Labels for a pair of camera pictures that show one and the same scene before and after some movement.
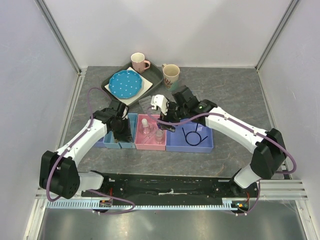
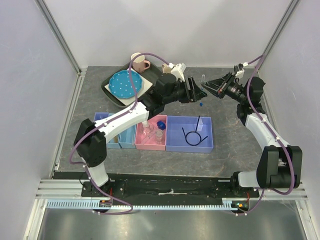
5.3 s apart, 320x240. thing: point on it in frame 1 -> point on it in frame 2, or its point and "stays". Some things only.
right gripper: x=167 y=118 -> x=228 y=79
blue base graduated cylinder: x=148 y=137 stays
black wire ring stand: x=186 y=135 stays
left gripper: x=126 y=135 -> x=200 y=93
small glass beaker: x=159 y=136 stays
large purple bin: x=190 y=137 stays
